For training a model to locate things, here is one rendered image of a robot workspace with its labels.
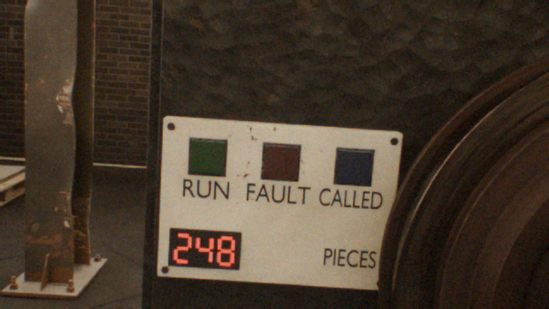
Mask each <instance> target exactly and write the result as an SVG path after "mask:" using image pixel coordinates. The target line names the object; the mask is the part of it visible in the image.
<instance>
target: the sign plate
mask: <svg viewBox="0 0 549 309"><path fill-rule="evenodd" d="M401 139H402V134H401V133H400V132H399V131H382V130H358V129H346V128H334V127H322V126H309V125H297V124H273V123H261V122H249V121H237V120H225V119H211V118H188V117H176V116H166V117H165V118H164V130H163V152H162V174H161V196H160V239H159V261H158V276H174V277H186V278H200V279H213V280H225V281H239V282H263V283H276V284H289V285H302V286H315V287H328V288H353V289H366V290H378V270H379V259H380V253H381V248H382V238H383V231H384V229H385V226H386V222H387V220H388V216H389V212H390V209H391V207H392V205H393V202H394V201H395V197H396V194H397V186H398V178H399V163H400V154H401ZM192 140H199V141H211V142H225V143H226V146H225V161H224V173H223V174H222V175H221V174H208V173H191V172H190V151H191V141H192ZM265 145H273V146H285V147H298V148H299V158H298V170H297V179H272V178H264V177H263V166H264V153H265ZM339 150H346V151H371V152H372V159H371V176H370V183H369V184H368V185H358V184H345V183H337V161H338V152H339ZM179 233H186V234H188V235H189V237H188V238H191V247H188V238H187V237H178V234H179ZM222 236H225V237H232V240H235V248H234V250H231V249H232V240H225V239H222ZM196 238H200V247H201V248H209V244H210V239H214V243H213V249H212V248H209V251H212V252H213V259H212V262H209V261H208V260H209V251H200V247H196ZM219 239H222V242H221V249H226V250H231V253H234V263H233V264H231V253H227V252H221V249H218V242H219ZM178 247H188V250H178V259H174V249H178ZM218 252H221V257H220V263H229V264H230V266H220V263H217V257H218ZM178 260H187V264H181V263H178Z"/></svg>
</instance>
